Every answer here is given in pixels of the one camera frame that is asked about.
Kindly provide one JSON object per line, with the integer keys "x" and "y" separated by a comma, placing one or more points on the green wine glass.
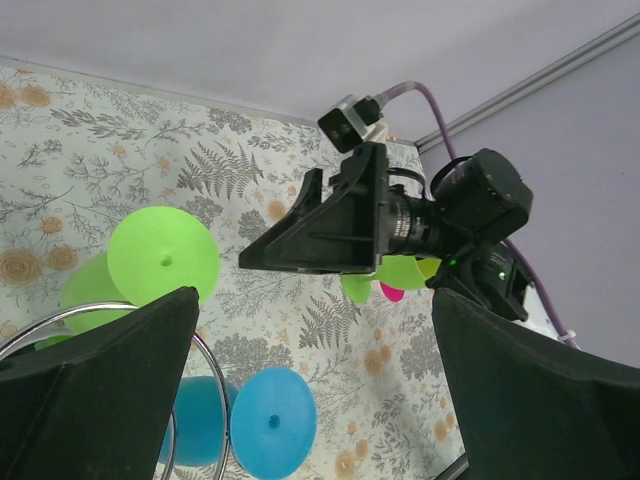
{"x": 153, "y": 251}
{"x": 402, "y": 272}

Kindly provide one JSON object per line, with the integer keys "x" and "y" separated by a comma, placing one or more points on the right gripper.
{"x": 362, "y": 218}

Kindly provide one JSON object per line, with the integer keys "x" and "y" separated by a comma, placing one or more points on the right aluminium frame post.
{"x": 615, "y": 37}

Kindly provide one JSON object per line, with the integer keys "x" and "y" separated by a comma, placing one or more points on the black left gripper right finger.
{"x": 529, "y": 407}

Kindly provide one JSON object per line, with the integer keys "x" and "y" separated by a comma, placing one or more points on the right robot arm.
{"x": 480, "y": 201}

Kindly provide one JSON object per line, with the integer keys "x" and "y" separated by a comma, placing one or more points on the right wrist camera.
{"x": 352, "y": 122}

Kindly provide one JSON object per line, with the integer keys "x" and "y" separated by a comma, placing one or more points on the blue wine glass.
{"x": 273, "y": 422}

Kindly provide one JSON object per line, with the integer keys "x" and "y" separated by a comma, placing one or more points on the floral tablecloth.
{"x": 77, "y": 158}

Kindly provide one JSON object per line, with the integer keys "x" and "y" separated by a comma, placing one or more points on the chrome wine glass rack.
{"x": 150, "y": 380}

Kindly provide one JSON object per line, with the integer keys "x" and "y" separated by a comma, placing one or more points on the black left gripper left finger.
{"x": 95, "y": 385}

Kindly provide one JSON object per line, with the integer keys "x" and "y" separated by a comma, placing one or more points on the pink wine glass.
{"x": 391, "y": 293}

